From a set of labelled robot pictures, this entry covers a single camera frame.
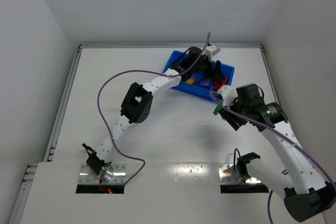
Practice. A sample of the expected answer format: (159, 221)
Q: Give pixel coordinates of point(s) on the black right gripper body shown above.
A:
(230, 115)

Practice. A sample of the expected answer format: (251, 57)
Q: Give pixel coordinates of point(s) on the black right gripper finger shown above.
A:
(226, 116)
(238, 120)

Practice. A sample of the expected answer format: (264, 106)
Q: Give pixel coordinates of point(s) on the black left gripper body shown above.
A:
(212, 67)

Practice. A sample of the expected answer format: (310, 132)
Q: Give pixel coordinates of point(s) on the red rectangular duplo brick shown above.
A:
(217, 85)

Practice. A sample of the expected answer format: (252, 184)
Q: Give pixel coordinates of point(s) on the green brick cluster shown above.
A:
(218, 108)

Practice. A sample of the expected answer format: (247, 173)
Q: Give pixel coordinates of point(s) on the purple rounded duplo brick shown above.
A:
(204, 83)

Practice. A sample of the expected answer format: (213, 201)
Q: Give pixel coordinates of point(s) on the red half-round brick cluster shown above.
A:
(224, 81)

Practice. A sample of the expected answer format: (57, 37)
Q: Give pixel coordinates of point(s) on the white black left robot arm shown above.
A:
(193, 71)

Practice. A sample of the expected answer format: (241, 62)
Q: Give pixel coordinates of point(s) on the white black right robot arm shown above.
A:
(308, 190)

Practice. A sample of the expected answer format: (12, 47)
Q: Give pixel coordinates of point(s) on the blue plastic divided bin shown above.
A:
(201, 92)

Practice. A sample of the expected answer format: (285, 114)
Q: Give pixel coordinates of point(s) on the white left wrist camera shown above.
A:
(210, 51)

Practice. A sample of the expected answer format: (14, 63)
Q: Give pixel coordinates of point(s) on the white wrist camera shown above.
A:
(229, 95)
(210, 51)

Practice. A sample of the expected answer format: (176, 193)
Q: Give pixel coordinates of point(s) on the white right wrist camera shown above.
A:
(229, 95)

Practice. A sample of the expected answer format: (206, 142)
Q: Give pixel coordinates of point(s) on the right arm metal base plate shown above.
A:
(227, 176)

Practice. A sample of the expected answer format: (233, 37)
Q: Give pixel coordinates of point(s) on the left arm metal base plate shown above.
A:
(114, 174)

